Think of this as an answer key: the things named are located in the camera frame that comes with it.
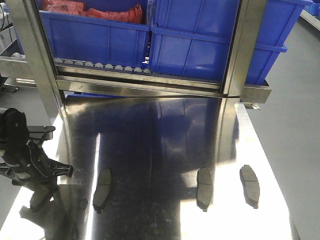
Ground blue plastic bin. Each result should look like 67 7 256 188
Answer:
149 0 312 85
37 0 151 68

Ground left blue plastic bin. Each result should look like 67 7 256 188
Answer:
37 0 151 68

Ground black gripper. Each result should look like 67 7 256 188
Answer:
0 125 74 186

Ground roller conveyor track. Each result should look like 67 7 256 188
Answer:
53 57 152 74

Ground right blue plastic bin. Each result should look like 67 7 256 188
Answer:
149 0 312 85

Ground red mesh bag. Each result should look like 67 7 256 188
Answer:
40 0 143 24

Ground grey brake pad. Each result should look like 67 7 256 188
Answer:
29 185 53 213
196 167 213 212
92 168 112 214
239 165 260 209

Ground stainless steel rack frame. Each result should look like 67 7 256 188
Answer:
0 0 272 120

